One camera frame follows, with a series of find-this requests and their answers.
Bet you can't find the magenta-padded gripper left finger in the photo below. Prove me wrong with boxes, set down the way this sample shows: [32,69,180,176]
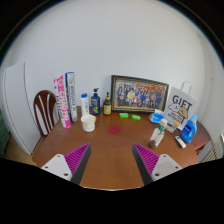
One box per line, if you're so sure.
[40,143,92,185]

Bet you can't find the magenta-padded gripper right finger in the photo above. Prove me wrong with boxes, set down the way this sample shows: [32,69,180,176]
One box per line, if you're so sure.
[131,143,184,186]

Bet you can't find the cream mug with yellow rim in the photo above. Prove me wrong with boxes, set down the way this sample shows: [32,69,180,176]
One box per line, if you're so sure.
[80,114,97,133]

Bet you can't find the white remote control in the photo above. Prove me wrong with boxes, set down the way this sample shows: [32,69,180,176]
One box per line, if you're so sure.
[174,135,187,149]

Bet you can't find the small beige snack packet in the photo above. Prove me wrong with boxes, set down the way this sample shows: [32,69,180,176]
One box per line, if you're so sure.
[165,124,177,134]

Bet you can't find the flat round red coaster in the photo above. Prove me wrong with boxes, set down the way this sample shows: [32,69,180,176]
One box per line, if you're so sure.
[108,125,122,135]

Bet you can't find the blue detergent bottle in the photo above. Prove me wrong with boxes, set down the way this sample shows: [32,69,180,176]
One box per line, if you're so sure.
[180,113,199,144]

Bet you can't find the white bottle with blue cap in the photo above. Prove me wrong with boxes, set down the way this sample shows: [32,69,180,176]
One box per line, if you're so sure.
[80,93,91,117]

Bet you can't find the dark blue pump bottle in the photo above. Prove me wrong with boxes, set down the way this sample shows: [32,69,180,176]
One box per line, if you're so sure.
[90,87,101,117]

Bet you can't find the tall pink tube box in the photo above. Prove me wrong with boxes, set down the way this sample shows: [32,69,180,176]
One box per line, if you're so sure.
[53,74,72,130]

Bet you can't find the dark pump bottle yellow label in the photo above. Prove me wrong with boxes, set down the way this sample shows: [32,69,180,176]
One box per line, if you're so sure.
[102,91,113,116]

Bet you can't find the dark wooden chair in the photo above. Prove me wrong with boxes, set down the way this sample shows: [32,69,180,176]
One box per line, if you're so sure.
[32,89,60,137]

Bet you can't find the white paper gift bag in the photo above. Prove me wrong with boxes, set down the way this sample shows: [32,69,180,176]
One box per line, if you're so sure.
[163,80,198,131]

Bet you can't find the tall white blue-green tube box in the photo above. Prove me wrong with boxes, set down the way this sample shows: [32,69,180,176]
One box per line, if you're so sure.
[64,71,79,123]

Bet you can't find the framed group photo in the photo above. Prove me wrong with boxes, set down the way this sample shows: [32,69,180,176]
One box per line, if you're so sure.
[110,74,170,114]

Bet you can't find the white radiator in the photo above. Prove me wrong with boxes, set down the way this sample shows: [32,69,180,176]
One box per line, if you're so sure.
[199,139,223,164]

